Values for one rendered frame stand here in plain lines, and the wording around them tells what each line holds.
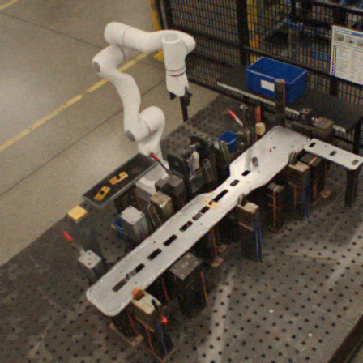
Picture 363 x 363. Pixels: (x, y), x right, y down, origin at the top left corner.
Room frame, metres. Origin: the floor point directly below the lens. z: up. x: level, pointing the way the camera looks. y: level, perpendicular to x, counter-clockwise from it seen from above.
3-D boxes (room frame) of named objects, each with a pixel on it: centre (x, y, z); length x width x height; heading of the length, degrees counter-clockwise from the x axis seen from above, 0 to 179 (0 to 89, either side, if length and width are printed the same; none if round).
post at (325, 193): (1.98, -0.73, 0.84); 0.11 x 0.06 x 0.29; 39
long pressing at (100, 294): (1.73, -0.11, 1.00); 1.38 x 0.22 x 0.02; 129
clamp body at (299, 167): (1.85, -0.57, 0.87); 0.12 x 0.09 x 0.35; 39
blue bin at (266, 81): (2.53, -0.65, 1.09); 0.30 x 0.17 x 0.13; 40
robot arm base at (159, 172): (2.27, 0.13, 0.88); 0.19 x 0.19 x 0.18
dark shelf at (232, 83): (2.47, -0.70, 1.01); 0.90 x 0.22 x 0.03; 39
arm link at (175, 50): (2.02, -0.08, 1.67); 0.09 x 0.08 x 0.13; 131
